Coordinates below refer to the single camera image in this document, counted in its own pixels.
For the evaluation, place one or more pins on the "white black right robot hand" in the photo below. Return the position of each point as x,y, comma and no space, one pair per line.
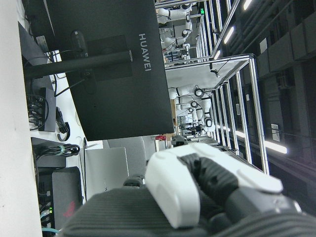
172,187

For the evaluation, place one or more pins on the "red small box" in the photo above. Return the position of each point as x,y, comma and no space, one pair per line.
160,137

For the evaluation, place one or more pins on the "grey flat panel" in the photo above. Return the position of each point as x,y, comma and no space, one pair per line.
130,148

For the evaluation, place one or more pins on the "silver laptop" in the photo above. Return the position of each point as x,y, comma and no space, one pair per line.
106,170

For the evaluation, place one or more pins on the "white robot arms background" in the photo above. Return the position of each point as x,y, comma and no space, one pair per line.
197,111

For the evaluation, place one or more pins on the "black Huawei monitor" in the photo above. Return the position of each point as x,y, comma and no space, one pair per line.
118,103

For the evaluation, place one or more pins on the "long ceiling light strip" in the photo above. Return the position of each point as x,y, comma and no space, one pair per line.
271,145

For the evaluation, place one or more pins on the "grey computer tower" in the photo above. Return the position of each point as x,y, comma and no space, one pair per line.
65,192

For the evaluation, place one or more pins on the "black monitor stand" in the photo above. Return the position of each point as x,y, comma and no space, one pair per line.
74,64

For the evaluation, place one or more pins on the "white humanoid robot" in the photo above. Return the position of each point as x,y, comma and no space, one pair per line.
187,22

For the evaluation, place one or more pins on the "black oval webcam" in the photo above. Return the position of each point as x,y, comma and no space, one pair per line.
78,40

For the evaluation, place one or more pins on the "aluminium frame cage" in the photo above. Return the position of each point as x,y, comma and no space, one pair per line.
256,98

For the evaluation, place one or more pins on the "black network switch box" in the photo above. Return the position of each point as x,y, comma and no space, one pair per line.
49,111

